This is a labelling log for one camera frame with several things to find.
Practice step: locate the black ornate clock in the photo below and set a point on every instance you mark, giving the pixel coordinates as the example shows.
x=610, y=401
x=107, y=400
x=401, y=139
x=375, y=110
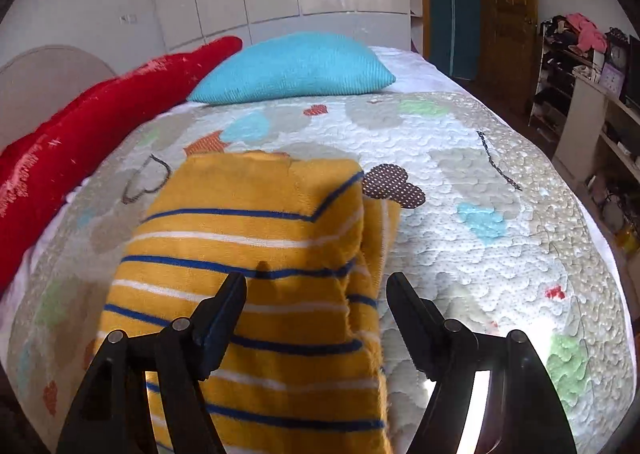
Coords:
x=616, y=52

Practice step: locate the cluttered shelf rack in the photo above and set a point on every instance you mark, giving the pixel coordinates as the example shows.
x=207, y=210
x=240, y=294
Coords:
x=552, y=79

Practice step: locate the white shelf unit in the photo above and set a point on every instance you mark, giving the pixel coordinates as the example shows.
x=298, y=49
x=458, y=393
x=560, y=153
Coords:
x=575, y=124

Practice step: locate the brown wooden door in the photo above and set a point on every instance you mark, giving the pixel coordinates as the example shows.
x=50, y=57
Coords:
x=507, y=9

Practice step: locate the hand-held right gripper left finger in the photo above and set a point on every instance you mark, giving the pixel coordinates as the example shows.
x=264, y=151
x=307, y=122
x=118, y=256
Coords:
x=222, y=319

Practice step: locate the blue pillow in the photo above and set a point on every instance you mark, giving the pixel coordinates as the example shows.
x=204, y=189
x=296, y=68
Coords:
x=290, y=67

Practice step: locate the yellow striped sweater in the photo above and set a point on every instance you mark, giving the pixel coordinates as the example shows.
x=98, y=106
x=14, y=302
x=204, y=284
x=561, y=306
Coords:
x=240, y=239

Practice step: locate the red blanket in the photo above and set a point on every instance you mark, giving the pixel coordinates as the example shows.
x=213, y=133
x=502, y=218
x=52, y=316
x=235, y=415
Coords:
x=100, y=124

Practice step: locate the black television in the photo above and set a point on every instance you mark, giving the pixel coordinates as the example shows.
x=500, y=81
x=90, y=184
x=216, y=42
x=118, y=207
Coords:
x=634, y=69

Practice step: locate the beige headboard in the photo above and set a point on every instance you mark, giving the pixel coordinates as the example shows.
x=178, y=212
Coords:
x=45, y=74

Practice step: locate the white wall socket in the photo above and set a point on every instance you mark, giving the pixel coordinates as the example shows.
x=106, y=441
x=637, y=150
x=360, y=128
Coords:
x=128, y=19

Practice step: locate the purple clock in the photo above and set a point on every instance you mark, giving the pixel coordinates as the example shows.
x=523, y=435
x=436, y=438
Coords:
x=611, y=77

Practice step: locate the white patterned quilt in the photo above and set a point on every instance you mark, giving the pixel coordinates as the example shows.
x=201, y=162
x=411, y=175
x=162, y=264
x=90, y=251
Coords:
x=475, y=174

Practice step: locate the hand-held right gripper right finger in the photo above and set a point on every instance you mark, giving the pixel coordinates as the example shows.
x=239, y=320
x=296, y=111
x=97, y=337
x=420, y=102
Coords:
x=407, y=314

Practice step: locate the pink clothes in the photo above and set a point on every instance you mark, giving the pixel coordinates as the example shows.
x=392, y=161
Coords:
x=587, y=32

